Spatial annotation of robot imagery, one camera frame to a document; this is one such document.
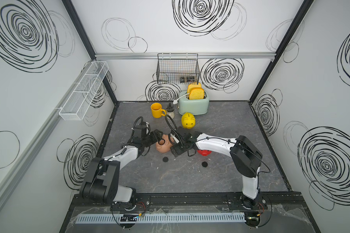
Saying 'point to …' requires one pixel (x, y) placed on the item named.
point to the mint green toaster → (197, 107)
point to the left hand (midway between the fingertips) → (159, 135)
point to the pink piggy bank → (165, 148)
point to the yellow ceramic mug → (157, 111)
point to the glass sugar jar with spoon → (171, 114)
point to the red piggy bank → (204, 152)
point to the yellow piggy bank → (188, 120)
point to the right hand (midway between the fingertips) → (177, 148)
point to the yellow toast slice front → (196, 93)
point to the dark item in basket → (188, 78)
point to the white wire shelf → (76, 107)
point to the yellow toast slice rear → (191, 86)
